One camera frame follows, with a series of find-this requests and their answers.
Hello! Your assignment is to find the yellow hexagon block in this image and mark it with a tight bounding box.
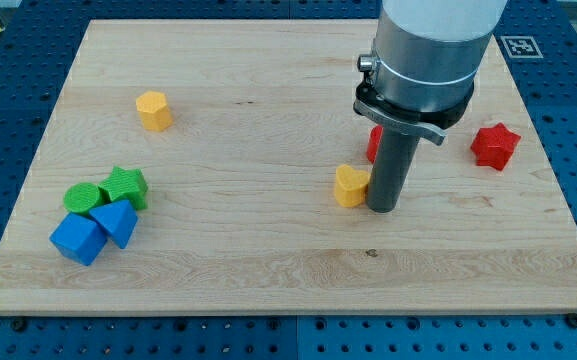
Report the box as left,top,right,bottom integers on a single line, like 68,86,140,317
136,91,174,132

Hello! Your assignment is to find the green cylinder block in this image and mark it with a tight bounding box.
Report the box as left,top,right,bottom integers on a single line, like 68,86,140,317
63,182,106,217

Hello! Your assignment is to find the light wooden board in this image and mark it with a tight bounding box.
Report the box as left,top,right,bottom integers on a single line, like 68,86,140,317
0,20,577,317

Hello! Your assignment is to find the blue cube block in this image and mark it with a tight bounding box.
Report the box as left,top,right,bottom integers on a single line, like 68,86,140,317
49,213,107,266

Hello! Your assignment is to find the blue triangle block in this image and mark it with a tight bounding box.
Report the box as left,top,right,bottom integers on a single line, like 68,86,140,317
89,200,138,249

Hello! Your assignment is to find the white fiducial marker tag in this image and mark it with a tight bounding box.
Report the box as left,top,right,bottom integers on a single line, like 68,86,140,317
500,35,543,59

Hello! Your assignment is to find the green star block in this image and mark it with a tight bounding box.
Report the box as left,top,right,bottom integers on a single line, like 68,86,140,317
99,166,148,210

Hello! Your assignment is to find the yellow heart block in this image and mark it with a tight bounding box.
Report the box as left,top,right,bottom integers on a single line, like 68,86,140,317
334,164,370,208

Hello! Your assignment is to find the red block behind rod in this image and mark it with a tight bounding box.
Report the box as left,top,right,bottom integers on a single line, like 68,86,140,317
365,125,383,164

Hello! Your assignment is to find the red star block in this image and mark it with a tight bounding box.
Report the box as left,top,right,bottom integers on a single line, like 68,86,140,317
470,123,521,171

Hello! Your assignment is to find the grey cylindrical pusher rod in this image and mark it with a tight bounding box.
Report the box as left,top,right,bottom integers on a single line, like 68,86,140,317
366,126,419,213

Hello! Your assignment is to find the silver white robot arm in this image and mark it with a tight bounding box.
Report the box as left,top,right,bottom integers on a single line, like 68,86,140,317
354,0,507,145

